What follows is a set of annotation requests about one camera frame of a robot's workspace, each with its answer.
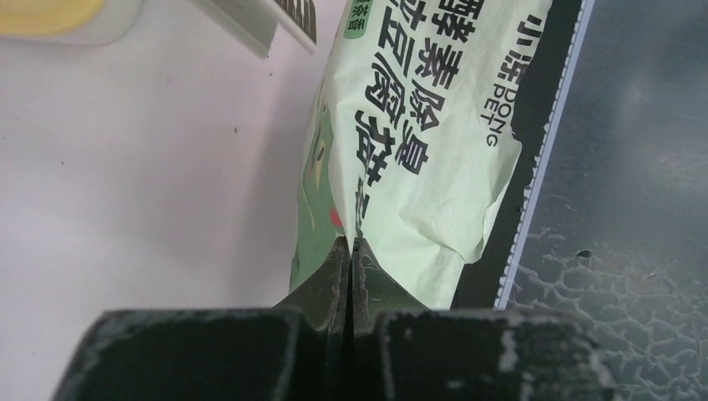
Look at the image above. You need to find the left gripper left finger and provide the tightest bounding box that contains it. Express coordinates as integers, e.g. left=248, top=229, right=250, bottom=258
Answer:
left=53, top=237, right=351, bottom=400

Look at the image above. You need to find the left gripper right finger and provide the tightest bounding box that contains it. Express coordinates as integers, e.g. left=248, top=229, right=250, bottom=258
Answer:
left=351, top=239, right=617, bottom=400

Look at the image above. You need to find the green cat litter bag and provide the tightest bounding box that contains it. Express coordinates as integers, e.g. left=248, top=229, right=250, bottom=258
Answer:
left=290, top=1, right=551, bottom=308

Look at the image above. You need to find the yellow plastic litter box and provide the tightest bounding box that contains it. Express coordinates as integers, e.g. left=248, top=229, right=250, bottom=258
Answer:
left=0, top=0, right=146, bottom=47

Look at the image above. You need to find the white slotted cable duct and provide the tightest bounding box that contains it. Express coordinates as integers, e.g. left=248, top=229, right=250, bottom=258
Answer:
left=493, top=0, right=594, bottom=310

